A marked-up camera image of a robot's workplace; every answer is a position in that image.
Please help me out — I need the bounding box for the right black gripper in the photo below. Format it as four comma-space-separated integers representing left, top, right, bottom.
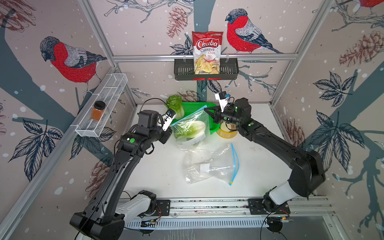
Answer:
204, 105, 243, 128

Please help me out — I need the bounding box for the black wall basket shelf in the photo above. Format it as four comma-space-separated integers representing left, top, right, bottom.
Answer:
174, 59, 239, 81

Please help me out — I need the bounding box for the red cassava chips bag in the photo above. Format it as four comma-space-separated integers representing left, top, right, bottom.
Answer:
192, 31, 223, 75

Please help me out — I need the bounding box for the clear acrylic wall shelf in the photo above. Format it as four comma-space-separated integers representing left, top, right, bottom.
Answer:
75, 73, 128, 138

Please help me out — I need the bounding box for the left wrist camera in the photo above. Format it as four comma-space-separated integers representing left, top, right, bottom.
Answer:
162, 109, 176, 131

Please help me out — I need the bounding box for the clear zipper bag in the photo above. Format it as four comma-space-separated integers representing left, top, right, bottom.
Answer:
182, 144, 240, 186
171, 104, 211, 150

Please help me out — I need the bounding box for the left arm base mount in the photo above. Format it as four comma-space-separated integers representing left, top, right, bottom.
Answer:
139, 200, 171, 218

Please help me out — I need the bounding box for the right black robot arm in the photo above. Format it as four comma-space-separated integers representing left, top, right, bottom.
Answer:
204, 98, 326, 213

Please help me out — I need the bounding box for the orange spice jar black lid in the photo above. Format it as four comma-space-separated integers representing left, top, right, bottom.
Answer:
91, 101, 106, 121

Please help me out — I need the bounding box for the chinese cabbage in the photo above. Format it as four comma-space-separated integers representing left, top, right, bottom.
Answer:
174, 121, 206, 139
166, 95, 185, 120

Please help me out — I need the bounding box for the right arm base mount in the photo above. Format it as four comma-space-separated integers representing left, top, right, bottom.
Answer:
247, 198, 291, 215

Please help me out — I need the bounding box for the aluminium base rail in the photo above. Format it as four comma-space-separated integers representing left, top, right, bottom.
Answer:
85, 196, 334, 220

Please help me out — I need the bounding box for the yellow bamboo steamer bowl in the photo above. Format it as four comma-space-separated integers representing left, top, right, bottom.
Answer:
217, 121, 238, 139

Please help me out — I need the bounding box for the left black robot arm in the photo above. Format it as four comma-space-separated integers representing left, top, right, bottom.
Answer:
70, 109, 176, 240

